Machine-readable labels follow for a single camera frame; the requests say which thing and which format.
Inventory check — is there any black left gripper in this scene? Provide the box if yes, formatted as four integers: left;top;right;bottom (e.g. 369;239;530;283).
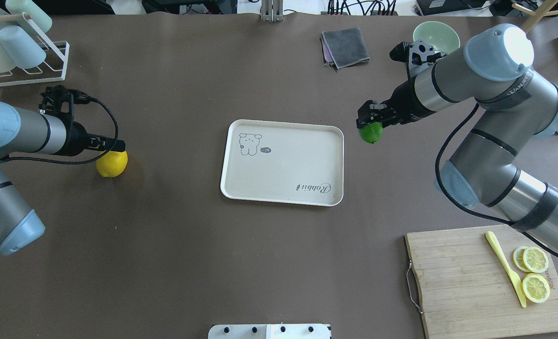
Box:
65;124;126;156

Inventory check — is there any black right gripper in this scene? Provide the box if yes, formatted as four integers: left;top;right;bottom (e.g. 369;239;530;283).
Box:
356;80;436;129

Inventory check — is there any green lime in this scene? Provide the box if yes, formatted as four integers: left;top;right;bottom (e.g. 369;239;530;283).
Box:
358;122;383;145

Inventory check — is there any yellow lemon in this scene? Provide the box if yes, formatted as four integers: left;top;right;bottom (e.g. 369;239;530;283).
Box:
96;151;128;178

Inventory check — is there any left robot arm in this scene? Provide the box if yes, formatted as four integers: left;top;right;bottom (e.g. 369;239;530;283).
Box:
0;91;126;256

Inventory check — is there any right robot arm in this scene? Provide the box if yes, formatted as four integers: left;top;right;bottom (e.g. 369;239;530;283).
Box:
356;23;558;255

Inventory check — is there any cream rabbit tray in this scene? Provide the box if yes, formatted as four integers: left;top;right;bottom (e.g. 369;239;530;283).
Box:
220;119;345;207

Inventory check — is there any grey folded cloth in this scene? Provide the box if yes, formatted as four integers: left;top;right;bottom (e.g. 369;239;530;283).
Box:
320;26;371;70

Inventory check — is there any mint green bowl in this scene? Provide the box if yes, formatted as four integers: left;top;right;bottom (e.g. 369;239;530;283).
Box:
413;21;461;53

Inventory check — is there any light blue plastic cup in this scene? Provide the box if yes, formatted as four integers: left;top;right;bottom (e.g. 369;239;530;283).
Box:
0;25;46;69

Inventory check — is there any green plastic cup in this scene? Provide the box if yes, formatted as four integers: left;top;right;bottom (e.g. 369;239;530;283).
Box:
5;0;52;32

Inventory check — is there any yellow plastic knife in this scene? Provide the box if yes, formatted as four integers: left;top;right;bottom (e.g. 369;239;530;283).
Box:
485;231;527;307

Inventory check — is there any wooden mug tree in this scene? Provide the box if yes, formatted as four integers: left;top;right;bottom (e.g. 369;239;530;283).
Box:
511;0;558;33

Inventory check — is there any wooden cutting board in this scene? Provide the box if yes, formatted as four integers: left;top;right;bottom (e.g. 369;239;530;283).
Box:
405;225;558;339

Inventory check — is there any lemon slice far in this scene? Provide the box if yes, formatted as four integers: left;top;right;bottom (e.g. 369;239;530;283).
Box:
522;247;549;274

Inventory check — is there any lemon slice near knife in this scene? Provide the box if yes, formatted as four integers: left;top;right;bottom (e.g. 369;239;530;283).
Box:
521;273;550;303

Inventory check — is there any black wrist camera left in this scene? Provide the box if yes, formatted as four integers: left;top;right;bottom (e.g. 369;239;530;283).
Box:
39;85;93;114

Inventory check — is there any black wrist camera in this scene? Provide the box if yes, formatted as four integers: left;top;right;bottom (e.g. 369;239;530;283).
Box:
389;40;447;80
39;85;93;114

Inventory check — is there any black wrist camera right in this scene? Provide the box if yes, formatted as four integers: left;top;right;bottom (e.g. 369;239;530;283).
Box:
389;40;447;80

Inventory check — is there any white wire cup rack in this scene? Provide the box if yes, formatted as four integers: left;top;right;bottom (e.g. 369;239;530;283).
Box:
0;12;70;87

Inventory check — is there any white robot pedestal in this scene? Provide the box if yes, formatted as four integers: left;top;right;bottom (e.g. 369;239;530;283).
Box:
207;323;332;339

